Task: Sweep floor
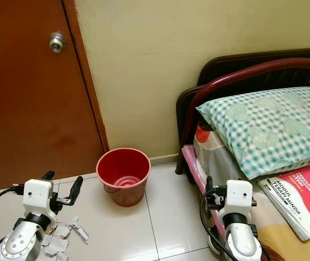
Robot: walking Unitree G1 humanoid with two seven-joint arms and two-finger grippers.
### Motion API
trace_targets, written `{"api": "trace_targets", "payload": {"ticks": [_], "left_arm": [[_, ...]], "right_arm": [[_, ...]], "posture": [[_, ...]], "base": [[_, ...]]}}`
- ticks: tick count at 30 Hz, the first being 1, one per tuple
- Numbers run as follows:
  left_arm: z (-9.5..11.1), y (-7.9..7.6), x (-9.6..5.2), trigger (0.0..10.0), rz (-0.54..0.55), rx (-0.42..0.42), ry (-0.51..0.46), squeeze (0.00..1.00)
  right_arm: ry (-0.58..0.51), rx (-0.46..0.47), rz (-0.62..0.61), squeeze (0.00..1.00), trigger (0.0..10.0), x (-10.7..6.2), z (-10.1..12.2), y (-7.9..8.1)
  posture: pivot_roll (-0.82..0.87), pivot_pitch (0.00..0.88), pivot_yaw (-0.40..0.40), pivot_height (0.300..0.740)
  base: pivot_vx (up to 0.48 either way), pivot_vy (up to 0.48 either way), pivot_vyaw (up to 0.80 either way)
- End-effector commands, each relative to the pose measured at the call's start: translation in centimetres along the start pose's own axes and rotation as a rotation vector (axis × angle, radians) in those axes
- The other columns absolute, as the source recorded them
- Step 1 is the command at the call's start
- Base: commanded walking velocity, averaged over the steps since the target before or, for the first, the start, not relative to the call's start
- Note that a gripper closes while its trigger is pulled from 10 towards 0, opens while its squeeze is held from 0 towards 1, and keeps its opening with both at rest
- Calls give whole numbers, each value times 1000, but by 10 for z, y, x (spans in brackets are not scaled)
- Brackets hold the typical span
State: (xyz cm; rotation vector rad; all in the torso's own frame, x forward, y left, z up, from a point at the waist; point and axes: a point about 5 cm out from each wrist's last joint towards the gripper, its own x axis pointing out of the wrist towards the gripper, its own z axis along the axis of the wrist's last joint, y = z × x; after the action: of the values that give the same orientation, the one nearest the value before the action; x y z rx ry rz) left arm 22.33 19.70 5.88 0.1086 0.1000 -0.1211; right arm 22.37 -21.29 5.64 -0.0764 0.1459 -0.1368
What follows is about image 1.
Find grey orange patterned bed sheet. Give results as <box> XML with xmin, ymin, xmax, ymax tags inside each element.
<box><xmin>181</xmin><ymin>124</ymin><xmax>310</xmax><ymax>261</ymax></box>

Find long crumpled paper strip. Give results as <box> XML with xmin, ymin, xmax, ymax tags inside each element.
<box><xmin>69</xmin><ymin>217</ymin><xmax>90</xmax><ymax>243</ymax></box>

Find black white shoe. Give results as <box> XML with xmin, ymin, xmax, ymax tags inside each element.
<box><xmin>206</xmin><ymin>231</ymin><xmax>223</xmax><ymax>256</ymax></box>

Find red white book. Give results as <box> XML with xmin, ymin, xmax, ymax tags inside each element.
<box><xmin>257</xmin><ymin>163</ymin><xmax>310</xmax><ymax>242</ymax></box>

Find brown wooden door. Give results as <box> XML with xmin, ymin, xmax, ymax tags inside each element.
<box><xmin>0</xmin><ymin>0</ymin><xmax>102</xmax><ymax>192</ymax></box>

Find green checked pillow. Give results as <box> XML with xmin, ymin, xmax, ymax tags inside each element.
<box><xmin>195</xmin><ymin>86</ymin><xmax>310</xmax><ymax>181</ymax></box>

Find silver round door knob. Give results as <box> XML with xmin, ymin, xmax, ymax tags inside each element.
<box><xmin>48</xmin><ymin>32</ymin><xmax>66</xmax><ymax>53</ymax></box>

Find dark red bed headboard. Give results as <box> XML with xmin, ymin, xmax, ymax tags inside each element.
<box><xmin>175</xmin><ymin>47</ymin><xmax>310</xmax><ymax>176</ymax></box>

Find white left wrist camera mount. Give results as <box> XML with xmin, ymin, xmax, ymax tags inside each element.
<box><xmin>22</xmin><ymin>178</ymin><xmax>54</xmax><ymax>216</ymax></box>

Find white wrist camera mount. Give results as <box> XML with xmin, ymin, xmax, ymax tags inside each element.
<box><xmin>22</xmin><ymin>178</ymin><xmax>54</xmax><ymax>216</ymax></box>
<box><xmin>225</xmin><ymin>179</ymin><xmax>254</xmax><ymax>215</ymax></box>

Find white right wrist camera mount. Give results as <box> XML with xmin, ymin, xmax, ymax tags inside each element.
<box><xmin>225</xmin><ymin>179</ymin><xmax>254</xmax><ymax>215</ymax></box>

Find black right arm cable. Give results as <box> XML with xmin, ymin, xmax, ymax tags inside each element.
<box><xmin>199</xmin><ymin>189</ymin><xmax>237</xmax><ymax>261</ymax></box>

